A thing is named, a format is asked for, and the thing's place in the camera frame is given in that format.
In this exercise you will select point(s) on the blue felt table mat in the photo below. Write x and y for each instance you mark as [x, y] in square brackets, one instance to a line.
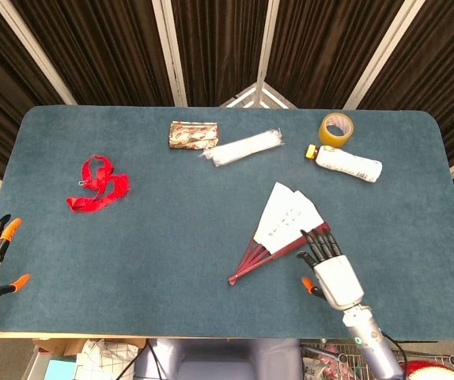
[171, 237]

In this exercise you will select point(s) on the brown cardboard box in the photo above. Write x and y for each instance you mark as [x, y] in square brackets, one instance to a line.
[65, 346]

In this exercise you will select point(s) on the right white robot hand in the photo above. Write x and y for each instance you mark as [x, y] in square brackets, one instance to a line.
[335, 277]

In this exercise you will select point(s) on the white checkered cloth bag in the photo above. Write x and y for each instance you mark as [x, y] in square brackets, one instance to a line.
[104, 360]

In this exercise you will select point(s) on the yellow packing tape roll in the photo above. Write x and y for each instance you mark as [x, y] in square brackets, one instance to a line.
[335, 141]

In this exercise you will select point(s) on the red and white hat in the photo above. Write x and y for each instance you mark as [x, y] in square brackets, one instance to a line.
[428, 372]

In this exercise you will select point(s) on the teal box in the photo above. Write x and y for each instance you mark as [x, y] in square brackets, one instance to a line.
[61, 370]

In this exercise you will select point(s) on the grey robot torso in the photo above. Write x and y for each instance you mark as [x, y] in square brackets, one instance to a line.
[219, 360]

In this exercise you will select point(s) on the dark brown curtain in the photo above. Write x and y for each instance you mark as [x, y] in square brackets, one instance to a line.
[112, 47]

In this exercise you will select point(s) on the white bottle yellow cap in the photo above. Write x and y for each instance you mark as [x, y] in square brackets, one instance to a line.
[349, 164]

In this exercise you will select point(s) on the red patterned foil packet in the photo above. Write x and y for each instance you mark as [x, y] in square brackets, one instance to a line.
[191, 136]

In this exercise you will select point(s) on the paper folding fan red ribs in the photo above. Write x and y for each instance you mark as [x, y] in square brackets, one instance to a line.
[282, 221]

